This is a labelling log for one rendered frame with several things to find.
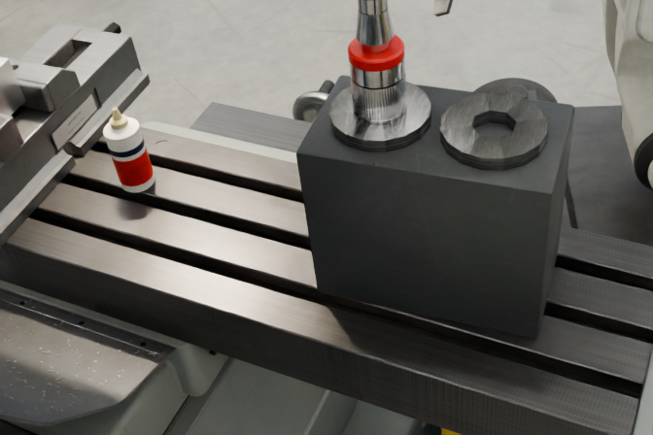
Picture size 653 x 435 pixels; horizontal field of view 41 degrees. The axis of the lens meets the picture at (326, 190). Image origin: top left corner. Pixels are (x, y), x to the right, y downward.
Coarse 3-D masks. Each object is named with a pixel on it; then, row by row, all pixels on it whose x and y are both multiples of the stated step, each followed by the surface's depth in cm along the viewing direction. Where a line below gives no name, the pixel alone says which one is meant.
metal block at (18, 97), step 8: (0, 64) 99; (8, 64) 100; (0, 72) 99; (8, 72) 100; (0, 80) 99; (8, 80) 100; (16, 80) 101; (0, 88) 99; (8, 88) 100; (16, 88) 102; (0, 96) 99; (8, 96) 101; (16, 96) 102; (0, 104) 100; (8, 104) 101; (16, 104) 102; (0, 112) 100; (8, 112) 101
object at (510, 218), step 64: (320, 128) 78; (384, 128) 75; (448, 128) 74; (512, 128) 75; (320, 192) 78; (384, 192) 75; (448, 192) 73; (512, 192) 70; (320, 256) 84; (384, 256) 81; (448, 256) 78; (512, 256) 75; (512, 320) 81
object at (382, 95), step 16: (400, 64) 72; (352, 80) 74; (368, 80) 72; (384, 80) 72; (400, 80) 74; (352, 96) 76; (368, 96) 74; (384, 96) 73; (400, 96) 74; (368, 112) 75; (384, 112) 75; (400, 112) 76
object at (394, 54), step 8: (352, 40) 74; (392, 40) 73; (400, 40) 73; (352, 48) 73; (360, 48) 73; (392, 48) 72; (400, 48) 72; (352, 56) 72; (360, 56) 72; (368, 56) 72; (376, 56) 71; (384, 56) 71; (392, 56) 71; (400, 56) 72; (352, 64) 73; (360, 64) 72; (368, 64) 71; (376, 64) 71; (384, 64) 71; (392, 64) 72
